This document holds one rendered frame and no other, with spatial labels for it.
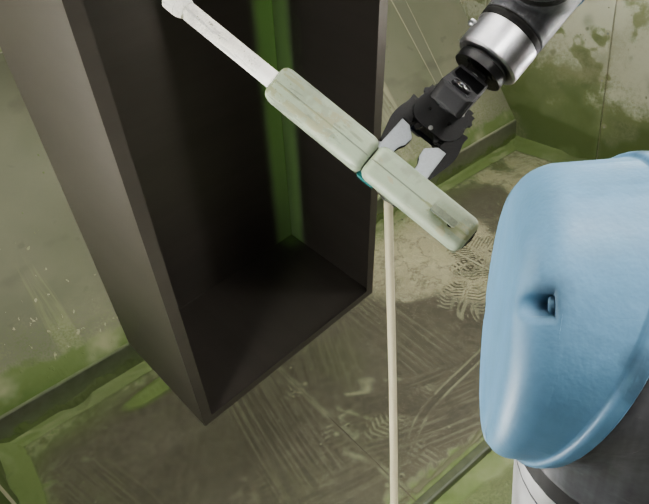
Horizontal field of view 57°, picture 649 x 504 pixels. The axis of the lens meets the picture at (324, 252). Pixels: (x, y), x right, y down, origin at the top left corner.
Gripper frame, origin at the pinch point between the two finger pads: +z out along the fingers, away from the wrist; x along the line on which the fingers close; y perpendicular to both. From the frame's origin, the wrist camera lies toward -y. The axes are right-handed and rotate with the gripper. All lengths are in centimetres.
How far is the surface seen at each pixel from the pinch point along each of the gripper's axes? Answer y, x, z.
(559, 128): 221, -39, -90
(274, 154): 87, 33, 6
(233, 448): 106, -12, 86
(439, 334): 138, -43, 19
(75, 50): -3.4, 41.2, 11.9
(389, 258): 29.7, -7.8, 7.4
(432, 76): 216, 25, -70
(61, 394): 121, 46, 118
